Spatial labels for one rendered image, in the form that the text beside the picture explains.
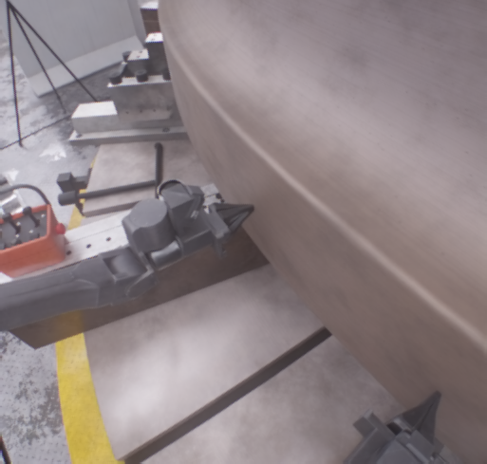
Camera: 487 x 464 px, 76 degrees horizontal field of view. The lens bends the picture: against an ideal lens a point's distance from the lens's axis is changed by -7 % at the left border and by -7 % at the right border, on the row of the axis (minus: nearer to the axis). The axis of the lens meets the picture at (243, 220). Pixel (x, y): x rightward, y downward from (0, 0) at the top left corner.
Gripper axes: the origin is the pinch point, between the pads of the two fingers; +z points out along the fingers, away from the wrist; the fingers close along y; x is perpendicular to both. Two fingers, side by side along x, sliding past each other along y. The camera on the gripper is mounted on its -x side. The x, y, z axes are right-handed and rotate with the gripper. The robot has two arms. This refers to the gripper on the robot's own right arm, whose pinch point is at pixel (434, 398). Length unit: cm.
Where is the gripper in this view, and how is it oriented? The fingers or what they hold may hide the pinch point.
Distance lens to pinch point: 51.2
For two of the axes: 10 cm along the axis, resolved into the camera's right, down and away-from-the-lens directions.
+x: 0.6, 6.5, 7.6
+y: -6.4, -5.6, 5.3
